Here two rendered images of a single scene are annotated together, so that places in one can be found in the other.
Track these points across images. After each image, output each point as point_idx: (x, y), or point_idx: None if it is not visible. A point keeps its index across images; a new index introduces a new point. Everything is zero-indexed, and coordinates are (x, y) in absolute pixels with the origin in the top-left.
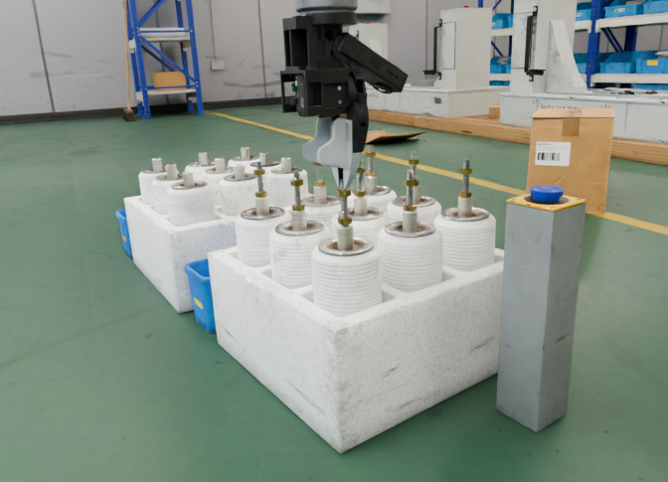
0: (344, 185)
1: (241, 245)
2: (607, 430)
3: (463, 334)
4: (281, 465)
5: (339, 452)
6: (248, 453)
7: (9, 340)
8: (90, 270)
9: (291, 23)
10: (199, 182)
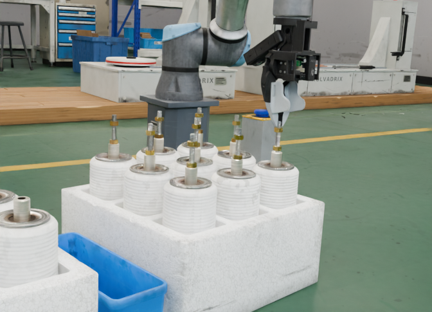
0: (283, 123)
1: (209, 214)
2: None
3: None
4: (337, 298)
5: (317, 281)
6: (333, 309)
7: None
8: None
9: (313, 24)
10: (11, 212)
